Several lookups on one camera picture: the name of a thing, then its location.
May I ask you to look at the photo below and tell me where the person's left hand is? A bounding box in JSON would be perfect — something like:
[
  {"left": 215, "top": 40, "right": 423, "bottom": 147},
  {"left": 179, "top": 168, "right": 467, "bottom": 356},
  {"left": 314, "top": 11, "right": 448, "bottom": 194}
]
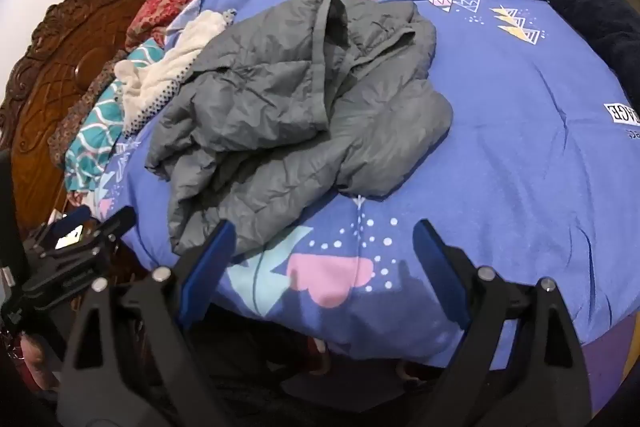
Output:
[{"left": 19, "top": 334, "right": 57, "bottom": 392}]

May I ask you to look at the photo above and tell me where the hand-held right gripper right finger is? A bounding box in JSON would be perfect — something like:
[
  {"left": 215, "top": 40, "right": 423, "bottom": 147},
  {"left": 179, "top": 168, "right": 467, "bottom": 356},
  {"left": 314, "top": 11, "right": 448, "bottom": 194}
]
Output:
[{"left": 412, "top": 219, "right": 593, "bottom": 427}]

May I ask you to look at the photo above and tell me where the carved wooden headboard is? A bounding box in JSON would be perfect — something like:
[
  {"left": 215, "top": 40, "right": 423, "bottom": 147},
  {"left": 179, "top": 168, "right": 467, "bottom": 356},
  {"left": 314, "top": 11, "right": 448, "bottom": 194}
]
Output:
[{"left": 0, "top": 0, "right": 181, "bottom": 228}]

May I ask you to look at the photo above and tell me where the teal wavy patterned cloth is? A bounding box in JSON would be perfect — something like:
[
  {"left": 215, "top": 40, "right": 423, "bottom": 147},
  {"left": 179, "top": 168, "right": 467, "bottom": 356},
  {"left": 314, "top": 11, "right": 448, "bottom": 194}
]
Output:
[{"left": 64, "top": 38, "right": 166, "bottom": 196}]

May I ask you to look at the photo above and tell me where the white fleece cloth dotted edge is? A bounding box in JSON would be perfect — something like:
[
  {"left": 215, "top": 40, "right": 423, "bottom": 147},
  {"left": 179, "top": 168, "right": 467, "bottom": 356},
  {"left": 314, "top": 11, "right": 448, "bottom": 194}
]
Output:
[{"left": 114, "top": 8, "right": 238, "bottom": 138}]

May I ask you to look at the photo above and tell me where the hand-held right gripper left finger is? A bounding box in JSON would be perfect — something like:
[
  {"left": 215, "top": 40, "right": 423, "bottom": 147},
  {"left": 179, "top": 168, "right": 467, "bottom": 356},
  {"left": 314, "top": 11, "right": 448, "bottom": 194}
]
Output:
[{"left": 57, "top": 221, "right": 238, "bottom": 427}]

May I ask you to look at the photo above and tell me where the blue printed bedsheet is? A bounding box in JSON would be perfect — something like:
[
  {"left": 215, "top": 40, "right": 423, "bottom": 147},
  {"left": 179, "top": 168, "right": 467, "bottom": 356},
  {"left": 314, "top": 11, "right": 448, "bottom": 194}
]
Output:
[{"left": 92, "top": 0, "right": 640, "bottom": 368}]

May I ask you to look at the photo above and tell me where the grey puffer jacket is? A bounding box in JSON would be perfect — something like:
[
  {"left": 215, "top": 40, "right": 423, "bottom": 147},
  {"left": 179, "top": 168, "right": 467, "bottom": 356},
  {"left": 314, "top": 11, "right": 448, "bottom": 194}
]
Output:
[{"left": 144, "top": 0, "right": 455, "bottom": 258}]

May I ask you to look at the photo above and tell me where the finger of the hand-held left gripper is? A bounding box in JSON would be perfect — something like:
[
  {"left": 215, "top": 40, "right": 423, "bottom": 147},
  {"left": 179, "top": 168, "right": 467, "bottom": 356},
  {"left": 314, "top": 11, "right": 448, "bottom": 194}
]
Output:
[
  {"left": 90, "top": 206, "right": 138, "bottom": 244},
  {"left": 22, "top": 247, "right": 108, "bottom": 295}
]

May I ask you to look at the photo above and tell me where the brown floral cloth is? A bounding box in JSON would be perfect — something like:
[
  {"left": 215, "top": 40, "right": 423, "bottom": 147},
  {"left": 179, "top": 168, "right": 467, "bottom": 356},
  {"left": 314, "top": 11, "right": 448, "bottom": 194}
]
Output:
[{"left": 47, "top": 49, "right": 132, "bottom": 168}]

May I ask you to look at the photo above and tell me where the dark navy cloth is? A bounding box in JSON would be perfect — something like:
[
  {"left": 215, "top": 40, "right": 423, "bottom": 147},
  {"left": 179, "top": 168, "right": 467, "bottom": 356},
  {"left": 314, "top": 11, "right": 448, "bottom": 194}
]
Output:
[{"left": 548, "top": 0, "right": 640, "bottom": 75}]

